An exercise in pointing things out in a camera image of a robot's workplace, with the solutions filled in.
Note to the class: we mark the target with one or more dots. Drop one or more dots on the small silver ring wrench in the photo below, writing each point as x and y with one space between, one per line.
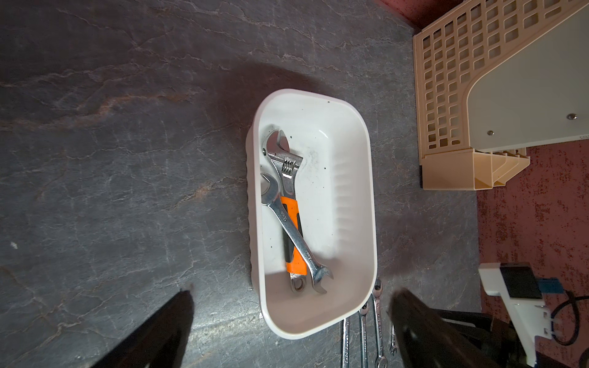
392 341

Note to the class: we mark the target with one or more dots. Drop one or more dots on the adjustable wrench orange handle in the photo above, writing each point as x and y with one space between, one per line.
286 165

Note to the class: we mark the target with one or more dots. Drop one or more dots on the long silver combination wrench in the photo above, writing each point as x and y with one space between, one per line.
345 343

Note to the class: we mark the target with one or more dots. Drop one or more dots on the beige plastic file organizer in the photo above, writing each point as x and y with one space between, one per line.
450 57

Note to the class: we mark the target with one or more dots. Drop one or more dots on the beige file folder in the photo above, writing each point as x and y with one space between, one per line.
537 97

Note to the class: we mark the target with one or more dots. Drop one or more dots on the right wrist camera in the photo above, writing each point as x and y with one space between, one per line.
517 286

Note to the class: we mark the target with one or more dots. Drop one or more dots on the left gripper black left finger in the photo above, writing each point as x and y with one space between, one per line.
161 341

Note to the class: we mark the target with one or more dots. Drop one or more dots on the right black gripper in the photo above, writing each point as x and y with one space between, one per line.
497 339

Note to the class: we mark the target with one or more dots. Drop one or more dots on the silver wrench in box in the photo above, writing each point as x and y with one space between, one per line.
272 199

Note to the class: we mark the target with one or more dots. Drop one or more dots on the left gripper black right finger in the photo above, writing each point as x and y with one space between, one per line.
424 339

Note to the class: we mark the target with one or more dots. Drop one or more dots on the white plastic storage box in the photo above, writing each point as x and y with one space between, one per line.
335 194

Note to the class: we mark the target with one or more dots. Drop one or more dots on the silver end wrench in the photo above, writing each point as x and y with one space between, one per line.
381 361

